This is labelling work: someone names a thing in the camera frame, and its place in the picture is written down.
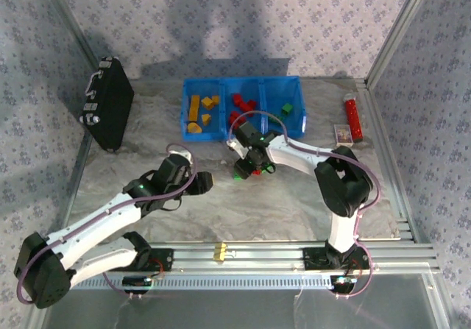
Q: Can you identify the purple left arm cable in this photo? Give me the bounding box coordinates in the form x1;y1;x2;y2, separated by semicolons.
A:
16;143;199;305

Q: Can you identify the grey slotted cable duct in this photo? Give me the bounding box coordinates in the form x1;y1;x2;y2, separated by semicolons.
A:
73;272;356;290

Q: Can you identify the aluminium upright frame post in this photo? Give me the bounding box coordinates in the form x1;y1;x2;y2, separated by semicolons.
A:
36;0;107;72
366;0;439;89

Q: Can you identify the controller board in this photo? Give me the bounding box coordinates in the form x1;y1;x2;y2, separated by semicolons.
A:
122;275;152;294
330;275;358;293

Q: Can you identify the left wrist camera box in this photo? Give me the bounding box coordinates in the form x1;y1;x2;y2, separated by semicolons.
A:
168;151;193;165

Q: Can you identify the floral patterned backdrop cloth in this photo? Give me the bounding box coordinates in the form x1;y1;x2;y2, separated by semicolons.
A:
0;0;471;329

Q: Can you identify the left controller board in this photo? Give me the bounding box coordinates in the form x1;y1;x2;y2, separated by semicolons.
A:
122;275;152;294

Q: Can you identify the right controller board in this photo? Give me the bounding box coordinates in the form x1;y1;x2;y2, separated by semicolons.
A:
330;275;358;293

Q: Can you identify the black carry case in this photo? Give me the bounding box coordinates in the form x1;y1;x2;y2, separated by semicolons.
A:
79;56;135;152

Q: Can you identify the small card box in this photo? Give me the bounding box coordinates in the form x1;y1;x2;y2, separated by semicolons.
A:
333;124;355;148

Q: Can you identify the blue three-compartment bin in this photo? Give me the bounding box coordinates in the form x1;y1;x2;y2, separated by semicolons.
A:
179;75;307;143

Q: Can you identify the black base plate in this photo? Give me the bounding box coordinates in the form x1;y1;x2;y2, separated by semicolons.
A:
303;247;370;271
135;248;174;272

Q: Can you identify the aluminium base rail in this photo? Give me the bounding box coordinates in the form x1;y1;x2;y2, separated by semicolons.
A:
69;241;441;275

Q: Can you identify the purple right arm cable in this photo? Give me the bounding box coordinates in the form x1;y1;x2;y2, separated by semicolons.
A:
227;110;380;299

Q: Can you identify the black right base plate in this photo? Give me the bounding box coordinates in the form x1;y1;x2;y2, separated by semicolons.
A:
303;247;370;271

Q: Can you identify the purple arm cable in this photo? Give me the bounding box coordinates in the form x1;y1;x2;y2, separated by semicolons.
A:
227;110;380;299
16;143;199;305

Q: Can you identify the red glitter tube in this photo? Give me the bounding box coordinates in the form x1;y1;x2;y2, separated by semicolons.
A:
341;93;364;143

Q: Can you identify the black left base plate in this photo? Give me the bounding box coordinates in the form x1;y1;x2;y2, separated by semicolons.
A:
135;248;174;272

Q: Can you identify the long yellow lego brick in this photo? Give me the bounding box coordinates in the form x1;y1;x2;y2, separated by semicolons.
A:
188;94;201;121

